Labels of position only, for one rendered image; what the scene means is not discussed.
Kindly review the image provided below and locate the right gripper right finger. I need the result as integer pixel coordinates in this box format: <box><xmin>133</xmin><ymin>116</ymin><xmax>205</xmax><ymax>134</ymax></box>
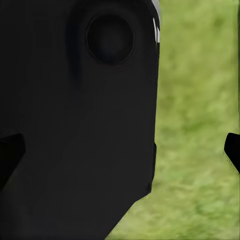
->
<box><xmin>224</xmin><ymin>132</ymin><xmax>240</xmax><ymax>173</ymax></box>

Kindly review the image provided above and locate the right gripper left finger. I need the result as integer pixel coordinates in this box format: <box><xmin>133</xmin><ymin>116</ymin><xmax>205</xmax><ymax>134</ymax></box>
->
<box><xmin>0</xmin><ymin>133</ymin><xmax>26</xmax><ymax>193</ymax></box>

